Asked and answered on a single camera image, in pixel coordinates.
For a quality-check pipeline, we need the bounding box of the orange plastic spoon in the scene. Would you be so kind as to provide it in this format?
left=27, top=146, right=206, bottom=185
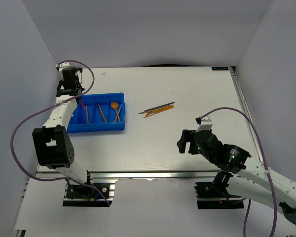
left=114, top=105, right=122, bottom=122

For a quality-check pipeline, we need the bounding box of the blue plastic knife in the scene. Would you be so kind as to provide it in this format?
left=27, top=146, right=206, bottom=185
left=85, top=106, right=89, bottom=124

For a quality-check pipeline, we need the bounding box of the blue divided bin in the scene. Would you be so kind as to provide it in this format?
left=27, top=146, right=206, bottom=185
left=67, top=92, right=126, bottom=133

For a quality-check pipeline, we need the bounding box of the blue chopstick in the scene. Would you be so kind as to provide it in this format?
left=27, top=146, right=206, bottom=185
left=143, top=102, right=175, bottom=113
left=139, top=105, right=174, bottom=114

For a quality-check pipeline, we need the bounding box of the yellow plastic spoon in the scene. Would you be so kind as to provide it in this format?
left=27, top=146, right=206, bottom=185
left=111, top=101, right=118, bottom=114

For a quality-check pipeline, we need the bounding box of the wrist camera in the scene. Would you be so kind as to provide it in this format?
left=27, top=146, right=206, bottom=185
left=196, top=116, right=213, bottom=132
left=55, top=62, right=70, bottom=72

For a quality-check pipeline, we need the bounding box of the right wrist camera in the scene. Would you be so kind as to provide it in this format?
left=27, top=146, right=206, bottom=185
left=196, top=116, right=213, bottom=132

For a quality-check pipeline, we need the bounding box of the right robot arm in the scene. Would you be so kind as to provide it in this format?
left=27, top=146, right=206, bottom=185
left=177, top=129, right=296, bottom=225

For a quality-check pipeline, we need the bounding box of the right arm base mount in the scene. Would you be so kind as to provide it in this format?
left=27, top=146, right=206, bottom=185
left=194, top=171, right=245, bottom=210

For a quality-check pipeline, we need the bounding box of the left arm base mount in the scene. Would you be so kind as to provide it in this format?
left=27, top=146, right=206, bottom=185
left=62, top=180, right=113, bottom=207

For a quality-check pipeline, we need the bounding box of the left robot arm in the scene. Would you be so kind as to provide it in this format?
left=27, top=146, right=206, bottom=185
left=32, top=62, right=94, bottom=197

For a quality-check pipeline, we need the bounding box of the yellow chopstick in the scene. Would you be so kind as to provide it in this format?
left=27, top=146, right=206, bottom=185
left=143, top=105, right=175, bottom=116

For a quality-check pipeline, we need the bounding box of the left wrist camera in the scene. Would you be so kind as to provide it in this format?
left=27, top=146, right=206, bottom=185
left=55, top=62, right=70, bottom=72

